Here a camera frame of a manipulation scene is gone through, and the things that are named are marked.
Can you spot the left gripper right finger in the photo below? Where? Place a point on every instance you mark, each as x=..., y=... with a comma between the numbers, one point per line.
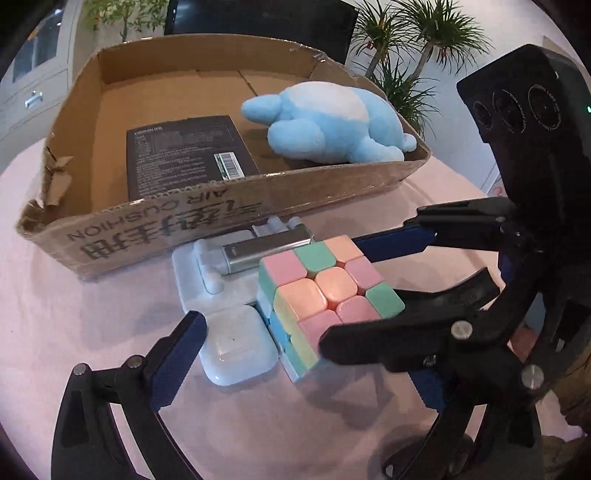
x=443, y=332

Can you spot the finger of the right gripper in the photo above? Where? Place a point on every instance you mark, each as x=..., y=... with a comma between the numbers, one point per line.
x=395, y=243

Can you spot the pastel puzzle cube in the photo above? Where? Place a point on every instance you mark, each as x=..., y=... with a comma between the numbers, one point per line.
x=306, y=290

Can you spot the blue plush toy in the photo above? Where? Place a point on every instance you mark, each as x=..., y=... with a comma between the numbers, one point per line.
x=329, y=123

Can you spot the white folding phone stand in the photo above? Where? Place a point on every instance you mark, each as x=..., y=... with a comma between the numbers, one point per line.
x=220, y=272

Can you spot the white earbuds case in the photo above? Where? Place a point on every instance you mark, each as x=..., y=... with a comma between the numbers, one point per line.
x=238, y=346

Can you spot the black product box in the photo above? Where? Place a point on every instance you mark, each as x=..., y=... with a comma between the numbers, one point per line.
x=183, y=153

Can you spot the palm plant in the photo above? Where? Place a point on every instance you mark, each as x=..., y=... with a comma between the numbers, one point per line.
x=400, y=38

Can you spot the pink bed sheet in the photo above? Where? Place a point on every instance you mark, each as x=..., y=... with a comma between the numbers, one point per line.
x=331, y=425

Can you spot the black television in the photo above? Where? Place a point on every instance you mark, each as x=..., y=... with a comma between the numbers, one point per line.
x=325, y=25

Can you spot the cardboard box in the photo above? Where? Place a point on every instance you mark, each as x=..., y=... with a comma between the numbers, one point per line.
x=82, y=216

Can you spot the leafy green plant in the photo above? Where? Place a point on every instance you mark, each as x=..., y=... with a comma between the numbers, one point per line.
x=127, y=15

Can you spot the white glass cabinet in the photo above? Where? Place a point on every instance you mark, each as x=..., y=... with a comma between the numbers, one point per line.
x=38, y=79

